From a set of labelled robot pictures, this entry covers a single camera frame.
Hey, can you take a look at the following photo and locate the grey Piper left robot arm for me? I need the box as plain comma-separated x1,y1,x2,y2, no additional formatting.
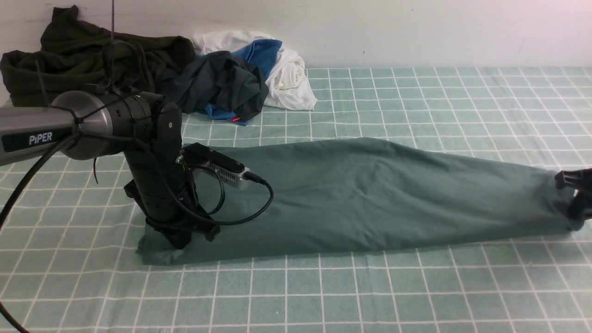
0,91,220,249

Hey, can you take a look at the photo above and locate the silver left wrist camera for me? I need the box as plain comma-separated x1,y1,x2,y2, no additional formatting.
176,143,268,189

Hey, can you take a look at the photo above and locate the dark grey crumpled garment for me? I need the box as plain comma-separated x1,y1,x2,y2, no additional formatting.
156,51,269,122

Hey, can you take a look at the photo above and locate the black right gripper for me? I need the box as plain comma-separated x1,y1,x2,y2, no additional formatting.
555,168,592,220

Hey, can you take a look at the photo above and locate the green long-sleeve shirt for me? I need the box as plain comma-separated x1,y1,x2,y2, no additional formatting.
137,138,585,266

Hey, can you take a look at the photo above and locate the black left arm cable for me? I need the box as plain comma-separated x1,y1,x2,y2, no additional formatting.
0,0,274,333

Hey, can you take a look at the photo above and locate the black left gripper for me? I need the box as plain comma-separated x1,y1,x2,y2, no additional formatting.
124,180,221,250

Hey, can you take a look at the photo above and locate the green checkered table cloth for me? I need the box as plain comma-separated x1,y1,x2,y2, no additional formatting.
0,67,592,333

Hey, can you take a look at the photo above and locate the dark olive crumpled garment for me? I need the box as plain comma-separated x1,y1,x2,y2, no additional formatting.
1,6,196,107

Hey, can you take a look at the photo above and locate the white crumpled garment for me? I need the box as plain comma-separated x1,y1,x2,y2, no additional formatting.
192,30,317,111

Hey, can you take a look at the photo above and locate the blue crumpled garment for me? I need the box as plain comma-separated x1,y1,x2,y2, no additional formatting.
203,38,283,126

